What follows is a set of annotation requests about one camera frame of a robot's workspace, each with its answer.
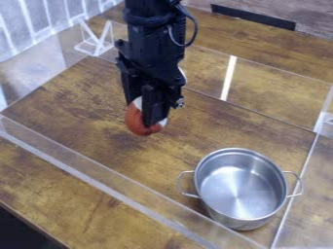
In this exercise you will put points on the black bar on table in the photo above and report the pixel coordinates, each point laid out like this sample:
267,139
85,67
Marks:
259,18

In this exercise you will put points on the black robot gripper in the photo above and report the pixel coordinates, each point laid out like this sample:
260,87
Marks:
152,52

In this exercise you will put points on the plush mushroom brown white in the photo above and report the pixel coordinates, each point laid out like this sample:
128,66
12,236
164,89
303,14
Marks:
135,114

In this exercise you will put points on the clear acrylic triangle bracket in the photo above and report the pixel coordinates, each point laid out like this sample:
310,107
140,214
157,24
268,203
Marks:
96,45

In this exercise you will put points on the clear acrylic enclosure panel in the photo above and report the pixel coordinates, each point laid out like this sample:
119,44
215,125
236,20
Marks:
298,232

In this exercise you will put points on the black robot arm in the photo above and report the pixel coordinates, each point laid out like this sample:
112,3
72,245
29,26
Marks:
152,10

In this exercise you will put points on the silver pot with handles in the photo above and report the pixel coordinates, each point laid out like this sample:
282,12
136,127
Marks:
242,186

